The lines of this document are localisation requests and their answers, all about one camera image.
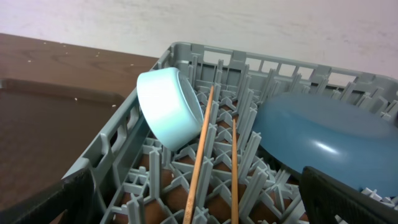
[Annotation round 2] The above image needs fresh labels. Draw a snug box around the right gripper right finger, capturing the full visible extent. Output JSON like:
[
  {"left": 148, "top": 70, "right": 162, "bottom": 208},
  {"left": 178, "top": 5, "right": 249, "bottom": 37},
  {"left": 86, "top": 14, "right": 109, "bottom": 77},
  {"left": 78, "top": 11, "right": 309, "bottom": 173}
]
[{"left": 299, "top": 166, "right": 397, "bottom": 224}]

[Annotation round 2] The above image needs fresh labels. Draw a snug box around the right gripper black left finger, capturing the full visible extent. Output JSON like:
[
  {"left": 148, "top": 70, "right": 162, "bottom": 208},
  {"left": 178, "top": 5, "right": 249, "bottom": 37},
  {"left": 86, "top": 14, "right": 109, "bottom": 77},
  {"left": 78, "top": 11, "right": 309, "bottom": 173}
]
[{"left": 1, "top": 167, "right": 94, "bottom": 223}]

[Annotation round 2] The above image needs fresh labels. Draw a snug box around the brown serving tray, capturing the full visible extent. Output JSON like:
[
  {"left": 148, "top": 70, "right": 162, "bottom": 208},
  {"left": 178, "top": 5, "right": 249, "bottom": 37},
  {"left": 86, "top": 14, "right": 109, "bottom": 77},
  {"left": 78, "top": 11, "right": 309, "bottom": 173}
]
[{"left": 1, "top": 78, "right": 124, "bottom": 209}]

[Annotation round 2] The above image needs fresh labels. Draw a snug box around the wooden chopstick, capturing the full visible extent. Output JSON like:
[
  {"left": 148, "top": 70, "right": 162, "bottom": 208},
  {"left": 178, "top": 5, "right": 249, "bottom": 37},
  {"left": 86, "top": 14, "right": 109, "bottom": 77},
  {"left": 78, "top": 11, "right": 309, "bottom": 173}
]
[
  {"left": 231, "top": 119, "right": 239, "bottom": 224},
  {"left": 183, "top": 86, "right": 214, "bottom": 224}
]

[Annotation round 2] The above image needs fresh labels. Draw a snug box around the light blue rice bowl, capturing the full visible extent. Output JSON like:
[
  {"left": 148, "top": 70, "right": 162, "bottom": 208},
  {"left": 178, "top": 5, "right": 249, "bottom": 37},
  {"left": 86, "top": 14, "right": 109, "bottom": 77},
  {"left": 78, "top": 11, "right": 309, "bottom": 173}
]
[{"left": 136, "top": 67, "right": 204, "bottom": 151}]

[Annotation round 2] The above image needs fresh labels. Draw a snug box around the dark blue plate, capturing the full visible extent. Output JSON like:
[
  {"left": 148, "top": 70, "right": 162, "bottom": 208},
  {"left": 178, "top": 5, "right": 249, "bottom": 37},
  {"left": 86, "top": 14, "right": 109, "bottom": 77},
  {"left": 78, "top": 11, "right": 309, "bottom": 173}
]
[{"left": 252, "top": 93, "right": 397, "bottom": 197}]

